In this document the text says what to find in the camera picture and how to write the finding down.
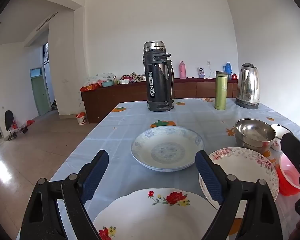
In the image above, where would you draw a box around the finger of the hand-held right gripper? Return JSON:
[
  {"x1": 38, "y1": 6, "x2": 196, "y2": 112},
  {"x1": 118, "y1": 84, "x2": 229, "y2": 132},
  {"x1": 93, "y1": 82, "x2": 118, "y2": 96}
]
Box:
[{"x1": 280, "y1": 132, "x2": 300, "y2": 189}]

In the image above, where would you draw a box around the stainless steel electric kettle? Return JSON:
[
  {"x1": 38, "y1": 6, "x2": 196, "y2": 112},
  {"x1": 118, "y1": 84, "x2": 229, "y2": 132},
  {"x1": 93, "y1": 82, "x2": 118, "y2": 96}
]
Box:
[{"x1": 234, "y1": 63, "x2": 261, "y2": 110}]

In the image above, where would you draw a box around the grilled transom window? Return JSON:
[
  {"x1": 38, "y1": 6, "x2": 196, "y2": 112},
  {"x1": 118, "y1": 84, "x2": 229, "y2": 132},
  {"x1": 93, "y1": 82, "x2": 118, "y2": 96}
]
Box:
[{"x1": 42, "y1": 42, "x2": 50, "y2": 65}]

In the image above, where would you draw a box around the large black thermos flask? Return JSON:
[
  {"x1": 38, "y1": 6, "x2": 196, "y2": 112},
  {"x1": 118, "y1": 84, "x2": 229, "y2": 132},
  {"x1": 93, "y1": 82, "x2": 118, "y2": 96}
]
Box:
[{"x1": 142, "y1": 41, "x2": 175, "y2": 112}]

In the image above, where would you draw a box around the black chair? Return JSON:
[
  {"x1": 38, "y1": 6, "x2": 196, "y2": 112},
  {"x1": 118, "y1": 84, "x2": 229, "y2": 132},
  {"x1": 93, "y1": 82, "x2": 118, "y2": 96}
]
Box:
[{"x1": 4, "y1": 110, "x2": 22, "y2": 140}]

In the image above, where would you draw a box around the white plate with red flowers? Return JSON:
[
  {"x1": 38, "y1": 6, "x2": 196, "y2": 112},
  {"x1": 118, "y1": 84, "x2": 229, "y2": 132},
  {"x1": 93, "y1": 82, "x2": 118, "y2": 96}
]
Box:
[{"x1": 92, "y1": 187, "x2": 222, "y2": 240}]

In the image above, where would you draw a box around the colourful cloth pile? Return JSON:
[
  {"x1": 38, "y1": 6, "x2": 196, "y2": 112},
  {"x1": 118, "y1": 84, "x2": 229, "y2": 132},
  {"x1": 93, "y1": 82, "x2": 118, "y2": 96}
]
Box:
[{"x1": 121, "y1": 72, "x2": 147, "y2": 83}]

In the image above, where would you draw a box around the dark wooden sideboard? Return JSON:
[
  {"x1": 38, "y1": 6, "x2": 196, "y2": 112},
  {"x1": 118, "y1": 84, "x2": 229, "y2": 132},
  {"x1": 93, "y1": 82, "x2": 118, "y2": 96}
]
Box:
[{"x1": 80, "y1": 77, "x2": 238, "y2": 124}]

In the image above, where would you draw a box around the fluorescent tube light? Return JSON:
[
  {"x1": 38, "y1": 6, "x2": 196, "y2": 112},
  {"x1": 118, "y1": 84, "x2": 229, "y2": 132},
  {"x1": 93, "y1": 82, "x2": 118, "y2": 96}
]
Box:
[{"x1": 36, "y1": 12, "x2": 58, "y2": 32}]

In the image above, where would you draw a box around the mesh food cover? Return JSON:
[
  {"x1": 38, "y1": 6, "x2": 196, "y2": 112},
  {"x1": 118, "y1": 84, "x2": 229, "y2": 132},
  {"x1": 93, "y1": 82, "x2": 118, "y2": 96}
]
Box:
[{"x1": 84, "y1": 72, "x2": 115, "y2": 87}]

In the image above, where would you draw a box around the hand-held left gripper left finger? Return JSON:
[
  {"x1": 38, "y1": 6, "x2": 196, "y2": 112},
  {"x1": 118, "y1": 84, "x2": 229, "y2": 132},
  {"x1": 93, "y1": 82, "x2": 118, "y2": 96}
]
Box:
[{"x1": 19, "y1": 149, "x2": 110, "y2": 240}]

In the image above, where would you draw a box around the blue patterned plate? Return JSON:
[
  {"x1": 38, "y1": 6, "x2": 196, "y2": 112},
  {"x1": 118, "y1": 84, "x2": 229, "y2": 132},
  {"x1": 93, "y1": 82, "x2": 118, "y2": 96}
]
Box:
[{"x1": 131, "y1": 126, "x2": 205, "y2": 172}]

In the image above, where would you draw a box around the stainless steel bowl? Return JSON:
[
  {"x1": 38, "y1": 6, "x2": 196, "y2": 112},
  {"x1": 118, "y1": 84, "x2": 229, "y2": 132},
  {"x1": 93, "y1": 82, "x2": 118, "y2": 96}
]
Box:
[{"x1": 235, "y1": 119, "x2": 277, "y2": 154}]

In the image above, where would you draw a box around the pink floral plate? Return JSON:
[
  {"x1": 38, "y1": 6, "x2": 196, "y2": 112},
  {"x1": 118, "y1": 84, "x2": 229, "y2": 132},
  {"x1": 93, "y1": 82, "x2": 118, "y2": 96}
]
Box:
[{"x1": 199, "y1": 147, "x2": 280, "y2": 218}]

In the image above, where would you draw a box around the green tumbler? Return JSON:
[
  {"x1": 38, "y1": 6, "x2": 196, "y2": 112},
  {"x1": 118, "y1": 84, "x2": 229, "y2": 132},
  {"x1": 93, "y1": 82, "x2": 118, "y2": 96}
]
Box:
[{"x1": 214, "y1": 71, "x2": 228, "y2": 110}]

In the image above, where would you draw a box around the white enamel bowl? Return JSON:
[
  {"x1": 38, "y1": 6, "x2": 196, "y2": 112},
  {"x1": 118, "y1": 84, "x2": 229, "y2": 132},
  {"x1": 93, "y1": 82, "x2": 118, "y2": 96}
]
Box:
[{"x1": 269, "y1": 124, "x2": 290, "y2": 152}]

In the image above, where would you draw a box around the red toy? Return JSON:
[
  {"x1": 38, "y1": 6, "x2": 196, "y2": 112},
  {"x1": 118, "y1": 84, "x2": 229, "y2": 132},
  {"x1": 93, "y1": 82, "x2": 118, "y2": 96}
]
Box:
[{"x1": 21, "y1": 120, "x2": 36, "y2": 133}]

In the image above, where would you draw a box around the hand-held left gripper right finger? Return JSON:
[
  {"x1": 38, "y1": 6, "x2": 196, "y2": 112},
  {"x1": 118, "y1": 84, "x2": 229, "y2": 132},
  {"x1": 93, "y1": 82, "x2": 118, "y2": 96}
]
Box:
[{"x1": 195, "y1": 150, "x2": 283, "y2": 240}]

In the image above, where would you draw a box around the blue thermos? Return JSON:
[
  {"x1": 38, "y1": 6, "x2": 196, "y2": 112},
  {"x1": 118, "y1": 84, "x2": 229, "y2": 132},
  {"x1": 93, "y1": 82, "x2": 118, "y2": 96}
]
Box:
[{"x1": 223, "y1": 62, "x2": 233, "y2": 80}]

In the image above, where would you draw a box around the green door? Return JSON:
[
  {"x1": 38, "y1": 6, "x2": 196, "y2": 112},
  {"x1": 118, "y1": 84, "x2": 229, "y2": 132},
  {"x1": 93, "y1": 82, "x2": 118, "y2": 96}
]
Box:
[{"x1": 30, "y1": 67, "x2": 52, "y2": 117}]

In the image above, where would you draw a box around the red plastic bowl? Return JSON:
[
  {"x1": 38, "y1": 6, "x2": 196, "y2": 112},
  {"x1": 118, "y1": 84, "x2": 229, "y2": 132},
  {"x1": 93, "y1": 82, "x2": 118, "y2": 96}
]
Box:
[{"x1": 275, "y1": 152, "x2": 300, "y2": 197}]

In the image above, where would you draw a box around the orange box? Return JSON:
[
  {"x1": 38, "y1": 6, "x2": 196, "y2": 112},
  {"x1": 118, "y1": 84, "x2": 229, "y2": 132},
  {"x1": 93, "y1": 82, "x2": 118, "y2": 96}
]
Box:
[{"x1": 80, "y1": 84, "x2": 100, "y2": 92}]

